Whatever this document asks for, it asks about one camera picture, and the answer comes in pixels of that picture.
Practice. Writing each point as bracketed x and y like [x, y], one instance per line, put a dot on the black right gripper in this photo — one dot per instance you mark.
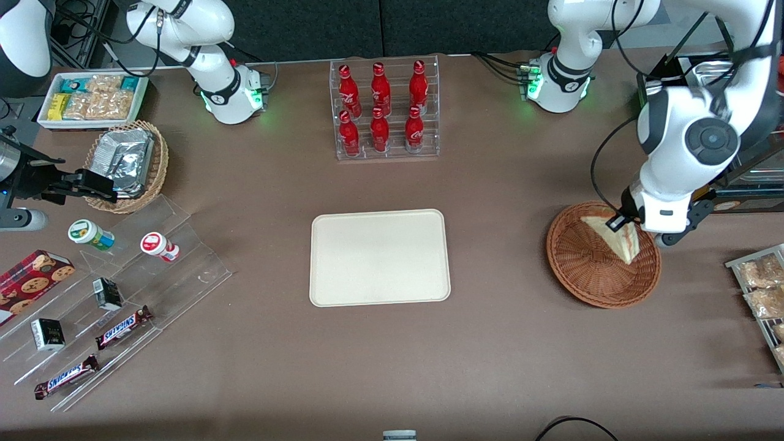
[38, 182]

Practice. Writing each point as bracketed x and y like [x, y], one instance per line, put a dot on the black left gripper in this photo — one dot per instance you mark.
[628, 204]

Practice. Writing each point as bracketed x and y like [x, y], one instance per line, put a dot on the triangular sandwich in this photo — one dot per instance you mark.
[625, 245]

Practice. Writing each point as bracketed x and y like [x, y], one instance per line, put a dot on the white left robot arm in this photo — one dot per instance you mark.
[674, 153]

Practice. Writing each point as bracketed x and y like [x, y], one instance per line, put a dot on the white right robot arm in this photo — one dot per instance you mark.
[214, 67]

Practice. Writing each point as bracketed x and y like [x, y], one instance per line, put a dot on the round brown wicker basket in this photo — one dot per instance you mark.
[585, 269]

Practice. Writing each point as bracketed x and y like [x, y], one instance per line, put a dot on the light wicker basket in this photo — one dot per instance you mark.
[156, 171]

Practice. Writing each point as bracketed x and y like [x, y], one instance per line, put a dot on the white rectangular snack tray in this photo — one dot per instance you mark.
[43, 119]

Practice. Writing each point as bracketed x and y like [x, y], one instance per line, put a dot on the grey tray of snack bags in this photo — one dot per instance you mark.
[735, 264]

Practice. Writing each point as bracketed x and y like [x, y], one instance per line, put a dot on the beige plastic tray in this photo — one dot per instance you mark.
[380, 257]

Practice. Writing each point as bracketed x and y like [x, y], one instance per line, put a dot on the silver foil packet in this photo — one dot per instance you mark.
[125, 144]
[130, 174]

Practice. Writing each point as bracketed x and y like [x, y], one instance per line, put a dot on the green lid yogurt cup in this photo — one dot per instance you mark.
[89, 234]

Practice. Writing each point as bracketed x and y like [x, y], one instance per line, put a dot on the clear bag of nuts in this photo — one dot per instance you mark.
[104, 83]
[98, 105]

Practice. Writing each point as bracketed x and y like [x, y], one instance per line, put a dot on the yellow snack packet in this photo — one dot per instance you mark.
[58, 106]

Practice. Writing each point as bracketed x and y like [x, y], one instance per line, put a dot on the red lid yogurt cup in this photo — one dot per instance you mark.
[156, 245]

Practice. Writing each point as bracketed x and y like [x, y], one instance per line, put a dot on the teal snack packet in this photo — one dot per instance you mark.
[129, 82]
[72, 84]

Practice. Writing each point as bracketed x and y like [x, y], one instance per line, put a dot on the small black carton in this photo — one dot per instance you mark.
[108, 294]
[48, 334]

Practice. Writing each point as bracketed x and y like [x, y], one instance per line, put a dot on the red plaid cookie box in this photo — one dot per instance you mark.
[30, 282]

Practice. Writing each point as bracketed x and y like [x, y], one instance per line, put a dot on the clear acrylic stepped display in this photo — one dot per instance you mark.
[184, 275]

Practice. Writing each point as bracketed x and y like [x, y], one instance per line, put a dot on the black glass food warmer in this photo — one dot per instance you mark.
[756, 177]

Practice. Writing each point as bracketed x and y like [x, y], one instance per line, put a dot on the snickers chocolate bar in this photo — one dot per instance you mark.
[122, 327]
[66, 377]

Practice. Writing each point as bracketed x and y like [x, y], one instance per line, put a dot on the clear bag of brown snacks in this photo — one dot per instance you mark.
[762, 272]
[765, 302]

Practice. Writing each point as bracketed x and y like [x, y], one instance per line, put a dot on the steel food pan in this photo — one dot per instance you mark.
[704, 73]

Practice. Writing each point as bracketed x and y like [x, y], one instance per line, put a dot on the red cola bottle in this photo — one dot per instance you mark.
[380, 89]
[414, 130]
[349, 135]
[349, 92]
[418, 86]
[380, 131]

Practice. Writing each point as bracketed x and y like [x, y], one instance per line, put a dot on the clear acrylic bottle rack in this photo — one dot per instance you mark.
[395, 150]

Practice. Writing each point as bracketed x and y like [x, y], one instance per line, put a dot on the white grey cylindrical object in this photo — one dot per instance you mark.
[399, 435]

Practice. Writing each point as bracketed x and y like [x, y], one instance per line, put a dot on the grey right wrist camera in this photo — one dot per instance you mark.
[24, 219]

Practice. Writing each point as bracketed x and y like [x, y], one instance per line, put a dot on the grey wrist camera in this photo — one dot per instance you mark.
[698, 214]
[24, 219]

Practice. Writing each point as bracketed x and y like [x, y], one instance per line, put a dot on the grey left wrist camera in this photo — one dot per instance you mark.
[698, 214]

